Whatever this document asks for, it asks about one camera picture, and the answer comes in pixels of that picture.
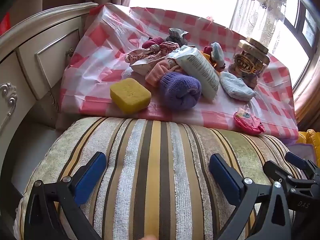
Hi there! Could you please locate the cream carved dresser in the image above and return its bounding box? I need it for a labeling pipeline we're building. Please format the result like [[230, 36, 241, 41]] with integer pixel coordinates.
[[0, 2, 99, 160]]

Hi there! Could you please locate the pink white checkered tablecloth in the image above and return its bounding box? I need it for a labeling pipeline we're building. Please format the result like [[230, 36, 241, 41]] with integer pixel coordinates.
[[59, 4, 299, 140]]

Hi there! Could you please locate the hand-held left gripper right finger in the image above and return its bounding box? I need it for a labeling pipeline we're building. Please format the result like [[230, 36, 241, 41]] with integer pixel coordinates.
[[209, 154, 293, 240]]

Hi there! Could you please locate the black white gingham pouch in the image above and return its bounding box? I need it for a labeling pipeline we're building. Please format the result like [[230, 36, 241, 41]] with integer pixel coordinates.
[[164, 28, 189, 45]]

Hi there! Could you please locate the yellow sponge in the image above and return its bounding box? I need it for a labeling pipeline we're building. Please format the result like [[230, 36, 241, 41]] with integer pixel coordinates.
[[110, 78, 152, 113]]

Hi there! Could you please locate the light blue sock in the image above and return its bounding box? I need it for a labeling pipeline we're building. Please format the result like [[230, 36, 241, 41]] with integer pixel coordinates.
[[220, 71, 256, 102]]

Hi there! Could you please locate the red paper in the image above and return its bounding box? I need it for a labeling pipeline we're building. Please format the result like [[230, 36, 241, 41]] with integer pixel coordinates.
[[0, 11, 12, 35]]

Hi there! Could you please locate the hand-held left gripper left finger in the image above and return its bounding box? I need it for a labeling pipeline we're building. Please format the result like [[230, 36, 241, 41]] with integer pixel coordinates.
[[24, 152, 108, 240]]

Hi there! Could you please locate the floral fabric scrunchie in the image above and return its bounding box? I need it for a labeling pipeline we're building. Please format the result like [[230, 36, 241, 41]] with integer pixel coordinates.
[[124, 42, 180, 64]]

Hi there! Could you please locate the dark window frame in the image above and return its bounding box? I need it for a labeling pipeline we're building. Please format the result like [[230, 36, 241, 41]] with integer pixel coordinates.
[[282, 0, 320, 55]]

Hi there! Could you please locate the white tissue pack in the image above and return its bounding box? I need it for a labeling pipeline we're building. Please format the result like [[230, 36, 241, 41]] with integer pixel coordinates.
[[130, 44, 220, 101]]

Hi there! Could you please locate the striped sofa cushion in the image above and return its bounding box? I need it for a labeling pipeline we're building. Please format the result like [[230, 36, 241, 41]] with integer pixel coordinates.
[[14, 117, 308, 240]]

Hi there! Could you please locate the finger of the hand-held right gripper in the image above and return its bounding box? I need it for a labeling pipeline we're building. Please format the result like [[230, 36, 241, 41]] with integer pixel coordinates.
[[262, 160, 313, 188], [285, 152, 320, 178]]

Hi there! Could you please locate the small pink pouch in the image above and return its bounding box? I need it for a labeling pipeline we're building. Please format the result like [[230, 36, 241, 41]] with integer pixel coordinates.
[[234, 108, 266, 136]]

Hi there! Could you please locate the purple knitted sock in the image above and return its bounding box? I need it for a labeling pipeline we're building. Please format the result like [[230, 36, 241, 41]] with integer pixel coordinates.
[[159, 72, 202, 110]]

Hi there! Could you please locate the magenta knit sock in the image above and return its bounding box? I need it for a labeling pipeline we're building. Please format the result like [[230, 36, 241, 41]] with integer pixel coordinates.
[[142, 37, 165, 49], [202, 46, 225, 72]]

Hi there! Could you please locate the pink terry cloth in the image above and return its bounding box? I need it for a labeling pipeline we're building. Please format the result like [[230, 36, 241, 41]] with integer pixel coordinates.
[[145, 59, 184, 87]]

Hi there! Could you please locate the pink floral curtain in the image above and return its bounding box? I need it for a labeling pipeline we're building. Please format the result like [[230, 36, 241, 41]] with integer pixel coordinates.
[[292, 62, 320, 130]]

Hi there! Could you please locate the white lace curtain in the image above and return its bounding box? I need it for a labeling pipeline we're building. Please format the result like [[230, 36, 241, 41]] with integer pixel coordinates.
[[229, 0, 288, 55]]

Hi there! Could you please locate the clear jar with gold lid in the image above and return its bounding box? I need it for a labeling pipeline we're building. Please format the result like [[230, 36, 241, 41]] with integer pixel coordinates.
[[228, 37, 271, 89]]

